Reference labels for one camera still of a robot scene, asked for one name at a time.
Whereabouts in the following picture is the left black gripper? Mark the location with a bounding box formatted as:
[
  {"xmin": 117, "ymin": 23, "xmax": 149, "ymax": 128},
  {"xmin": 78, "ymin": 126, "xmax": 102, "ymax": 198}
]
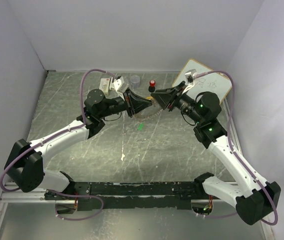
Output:
[{"xmin": 98, "ymin": 87, "xmax": 152, "ymax": 119}]

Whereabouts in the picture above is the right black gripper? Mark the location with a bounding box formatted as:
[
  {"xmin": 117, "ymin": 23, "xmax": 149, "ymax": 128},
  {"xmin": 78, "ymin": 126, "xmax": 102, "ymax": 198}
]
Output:
[{"xmin": 151, "ymin": 81, "xmax": 204, "ymax": 124}]

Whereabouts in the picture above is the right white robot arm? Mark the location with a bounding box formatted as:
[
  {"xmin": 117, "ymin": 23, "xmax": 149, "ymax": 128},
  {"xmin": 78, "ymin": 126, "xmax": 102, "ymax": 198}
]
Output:
[{"xmin": 151, "ymin": 82, "xmax": 281, "ymax": 225}]

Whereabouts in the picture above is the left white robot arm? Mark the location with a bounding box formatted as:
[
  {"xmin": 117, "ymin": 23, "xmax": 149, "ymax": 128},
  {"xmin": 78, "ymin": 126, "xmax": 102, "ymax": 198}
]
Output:
[{"xmin": 4, "ymin": 89, "xmax": 152, "ymax": 200}]

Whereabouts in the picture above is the clear plastic clip jar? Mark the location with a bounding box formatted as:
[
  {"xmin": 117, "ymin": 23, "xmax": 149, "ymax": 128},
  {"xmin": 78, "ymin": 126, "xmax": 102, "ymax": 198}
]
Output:
[{"xmin": 130, "ymin": 75, "xmax": 141, "ymax": 89}]

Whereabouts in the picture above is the green white staple box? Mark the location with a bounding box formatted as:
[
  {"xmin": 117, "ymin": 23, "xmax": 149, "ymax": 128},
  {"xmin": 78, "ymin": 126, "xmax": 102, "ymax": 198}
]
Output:
[{"xmin": 99, "ymin": 77, "xmax": 111, "ymax": 96}]

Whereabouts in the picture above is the white framed whiteboard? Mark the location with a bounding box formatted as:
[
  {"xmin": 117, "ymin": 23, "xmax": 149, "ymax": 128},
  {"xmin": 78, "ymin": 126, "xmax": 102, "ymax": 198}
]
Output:
[{"xmin": 172, "ymin": 58, "xmax": 232, "ymax": 103}]

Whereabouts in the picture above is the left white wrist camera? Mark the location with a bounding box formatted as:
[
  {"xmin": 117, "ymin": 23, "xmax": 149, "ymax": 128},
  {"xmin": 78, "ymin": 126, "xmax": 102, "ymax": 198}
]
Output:
[{"xmin": 113, "ymin": 76, "xmax": 129, "ymax": 100}]

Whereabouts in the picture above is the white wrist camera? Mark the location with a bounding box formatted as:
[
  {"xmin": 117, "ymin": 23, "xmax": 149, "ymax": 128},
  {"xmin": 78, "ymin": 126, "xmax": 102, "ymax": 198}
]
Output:
[
  {"xmin": 183, "ymin": 69, "xmax": 198, "ymax": 93},
  {"xmin": 113, "ymin": 76, "xmax": 129, "ymax": 100}
]

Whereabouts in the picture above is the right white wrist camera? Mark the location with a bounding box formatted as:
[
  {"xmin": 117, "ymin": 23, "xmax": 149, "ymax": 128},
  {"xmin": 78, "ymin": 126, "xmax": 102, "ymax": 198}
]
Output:
[{"xmin": 183, "ymin": 69, "xmax": 198, "ymax": 93}]

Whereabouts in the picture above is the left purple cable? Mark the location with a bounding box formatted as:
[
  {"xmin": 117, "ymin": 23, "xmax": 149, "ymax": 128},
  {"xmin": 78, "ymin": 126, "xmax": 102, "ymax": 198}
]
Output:
[{"xmin": 0, "ymin": 68, "xmax": 120, "ymax": 198}]

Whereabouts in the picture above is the purple cable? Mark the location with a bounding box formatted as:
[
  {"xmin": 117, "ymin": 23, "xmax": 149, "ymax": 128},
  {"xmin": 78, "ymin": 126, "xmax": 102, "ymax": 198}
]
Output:
[
  {"xmin": 0, "ymin": 68, "xmax": 120, "ymax": 198},
  {"xmin": 194, "ymin": 70, "xmax": 280, "ymax": 226}
]

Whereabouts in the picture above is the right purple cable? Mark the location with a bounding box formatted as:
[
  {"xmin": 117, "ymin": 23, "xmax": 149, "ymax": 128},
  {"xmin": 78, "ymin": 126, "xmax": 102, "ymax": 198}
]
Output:
[{"xmin": 194, "ymin": 70, "xmax": 280, "ymax": 226}]

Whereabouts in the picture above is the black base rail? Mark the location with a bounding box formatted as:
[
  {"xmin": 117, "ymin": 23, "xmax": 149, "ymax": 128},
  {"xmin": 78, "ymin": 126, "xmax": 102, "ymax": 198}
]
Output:
[{"xmin": 44, "ymin": 181, "xmax": 209, "ymax": 211}]

